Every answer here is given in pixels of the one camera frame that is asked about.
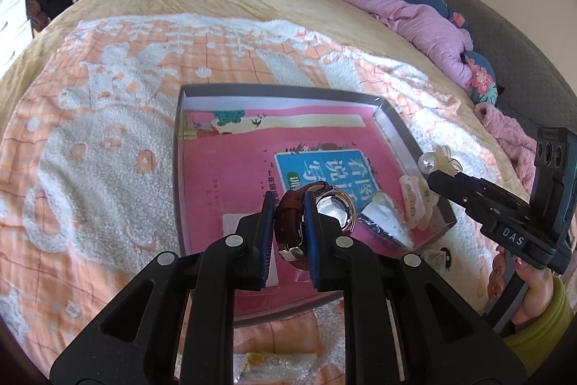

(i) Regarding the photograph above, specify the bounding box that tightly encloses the person's right forearm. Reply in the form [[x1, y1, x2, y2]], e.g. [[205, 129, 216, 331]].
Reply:
[[502, 276, 576, 377]]

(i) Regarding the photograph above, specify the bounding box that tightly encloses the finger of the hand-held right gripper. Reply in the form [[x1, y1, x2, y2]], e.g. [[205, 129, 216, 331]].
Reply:
[[426, 170, 533, 233]]

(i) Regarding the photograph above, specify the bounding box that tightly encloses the pearl flower hair clip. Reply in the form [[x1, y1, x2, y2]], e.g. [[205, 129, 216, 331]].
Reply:
[[417, 144, 465, 178]]

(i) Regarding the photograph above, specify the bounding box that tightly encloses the brown clothes pile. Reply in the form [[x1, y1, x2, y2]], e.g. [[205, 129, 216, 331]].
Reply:
[[24, 0, 69, 32]]

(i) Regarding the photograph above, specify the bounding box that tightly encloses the grey headboard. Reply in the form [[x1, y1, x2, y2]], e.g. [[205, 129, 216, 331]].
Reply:
[[407, 0, 577, 171]]

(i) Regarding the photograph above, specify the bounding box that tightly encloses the white dresser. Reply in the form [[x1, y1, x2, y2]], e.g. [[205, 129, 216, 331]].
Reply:
[[0, 0, 35, 75]]

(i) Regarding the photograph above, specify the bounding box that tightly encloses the black bow hair clip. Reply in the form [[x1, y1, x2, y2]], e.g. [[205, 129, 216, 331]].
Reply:
[[423, 246, 454, 269]]

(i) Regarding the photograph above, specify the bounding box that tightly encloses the pink book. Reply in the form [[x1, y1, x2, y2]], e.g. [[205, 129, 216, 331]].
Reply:
[[180, 108, 434, 310]]

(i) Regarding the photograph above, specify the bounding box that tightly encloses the person's right hand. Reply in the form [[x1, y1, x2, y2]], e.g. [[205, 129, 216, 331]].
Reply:
[[488, 249, 558, 314]]

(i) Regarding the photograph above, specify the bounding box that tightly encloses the pink fuzzy cloth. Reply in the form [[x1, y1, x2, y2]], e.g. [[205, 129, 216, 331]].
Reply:
[[473, 102, 542, 188]]

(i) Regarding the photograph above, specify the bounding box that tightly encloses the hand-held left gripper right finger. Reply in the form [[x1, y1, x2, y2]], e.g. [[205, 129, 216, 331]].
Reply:
[[303, 191, 528, 385]]

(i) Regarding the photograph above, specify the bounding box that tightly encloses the clear plastic jewelry bag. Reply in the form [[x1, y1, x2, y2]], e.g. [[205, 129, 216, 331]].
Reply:
[[233, 350, 317, 384]]

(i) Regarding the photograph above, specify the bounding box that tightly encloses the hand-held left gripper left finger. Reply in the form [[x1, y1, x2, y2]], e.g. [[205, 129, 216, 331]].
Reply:
[[49, 191, 279, 385]]

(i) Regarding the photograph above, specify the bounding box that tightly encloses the clear plastic packet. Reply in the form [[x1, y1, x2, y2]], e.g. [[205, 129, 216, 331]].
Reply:
[[360, 192, 416, 251]]

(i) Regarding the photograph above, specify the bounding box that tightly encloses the orange checked fleece blanket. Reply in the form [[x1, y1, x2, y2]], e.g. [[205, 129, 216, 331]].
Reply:
[[0, 12, 533, 385]]

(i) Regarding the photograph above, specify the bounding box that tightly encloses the brown leather strap watch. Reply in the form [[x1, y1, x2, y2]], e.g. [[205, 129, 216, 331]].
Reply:
[[274, 181, 360, 274]]

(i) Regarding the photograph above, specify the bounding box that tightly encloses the cream hair claw clip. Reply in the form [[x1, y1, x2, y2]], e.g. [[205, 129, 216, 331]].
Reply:
[[398, 174, 441, 231]]

